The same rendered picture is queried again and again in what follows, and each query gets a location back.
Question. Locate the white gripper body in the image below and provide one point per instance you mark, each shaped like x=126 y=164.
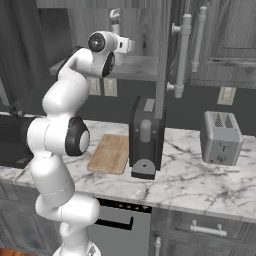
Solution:
x=120 y=59

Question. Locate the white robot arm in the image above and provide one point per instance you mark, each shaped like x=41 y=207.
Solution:
x=60 y=96

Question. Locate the white spray bottle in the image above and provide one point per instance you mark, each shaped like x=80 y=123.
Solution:
x=115 y=20

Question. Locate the grey open cabinet door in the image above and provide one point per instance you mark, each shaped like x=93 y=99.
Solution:
x=162 y=60

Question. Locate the wooden cutting board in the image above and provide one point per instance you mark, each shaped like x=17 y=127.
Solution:
x=110 y=154

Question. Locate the dark open cabinet door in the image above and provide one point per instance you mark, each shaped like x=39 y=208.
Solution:
x=20 y=50

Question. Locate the grey base cabinet door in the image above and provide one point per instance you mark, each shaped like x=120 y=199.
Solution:
x=186 y=248
x=20 y=220

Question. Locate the dark grey coffee machine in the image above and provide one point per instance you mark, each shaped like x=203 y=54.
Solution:
x=145 y=133

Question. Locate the dark tap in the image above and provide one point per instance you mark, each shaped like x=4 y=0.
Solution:
x=16 y=110

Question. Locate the grey toaster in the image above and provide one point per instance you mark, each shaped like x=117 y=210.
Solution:
x=220 y=140

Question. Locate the grey drawer front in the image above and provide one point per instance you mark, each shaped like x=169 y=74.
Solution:
x=173 y=221

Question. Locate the grey dishwasher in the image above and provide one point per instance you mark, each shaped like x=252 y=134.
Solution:
x=126 y=238

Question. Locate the grey open wall cabinet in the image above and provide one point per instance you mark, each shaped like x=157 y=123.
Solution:
x=140 y=68

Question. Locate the white wall outlet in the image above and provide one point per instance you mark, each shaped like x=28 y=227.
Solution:
x=110 y=87
x=226 y=95
x=95 y=87

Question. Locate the grey panelled wall cabinet door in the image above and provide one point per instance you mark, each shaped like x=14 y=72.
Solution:
x=230 y=40

